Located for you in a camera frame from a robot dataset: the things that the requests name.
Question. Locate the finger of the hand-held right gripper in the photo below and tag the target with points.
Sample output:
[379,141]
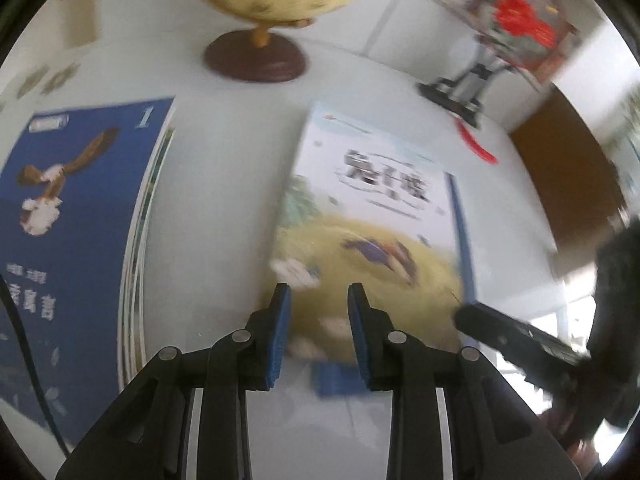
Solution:
[540,380]
[500,327]

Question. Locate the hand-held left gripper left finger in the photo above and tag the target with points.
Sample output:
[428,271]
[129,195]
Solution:
[277,335]

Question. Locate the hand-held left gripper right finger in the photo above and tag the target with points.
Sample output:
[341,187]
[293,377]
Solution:
[360,335]

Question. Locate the yellow hill cover book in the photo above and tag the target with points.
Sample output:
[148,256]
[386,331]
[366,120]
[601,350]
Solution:
[370,240]

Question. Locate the stack of thin paperbacks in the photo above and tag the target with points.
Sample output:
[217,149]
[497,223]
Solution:
[136,260]

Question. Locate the person's right hand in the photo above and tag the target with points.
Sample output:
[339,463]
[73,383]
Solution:
[575,445]

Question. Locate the brown wooden panel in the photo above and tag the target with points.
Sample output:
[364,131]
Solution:
[560,160]

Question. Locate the red tassel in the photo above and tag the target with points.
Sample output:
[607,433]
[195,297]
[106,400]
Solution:
[477,142]

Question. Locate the blue eagle cover book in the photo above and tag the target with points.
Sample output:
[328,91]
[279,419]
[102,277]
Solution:
[85,240]

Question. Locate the yellow desk globe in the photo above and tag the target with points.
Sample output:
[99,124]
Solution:
[255,60]

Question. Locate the round red flower fan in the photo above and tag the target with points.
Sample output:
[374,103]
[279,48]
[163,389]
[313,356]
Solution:
[525,25]

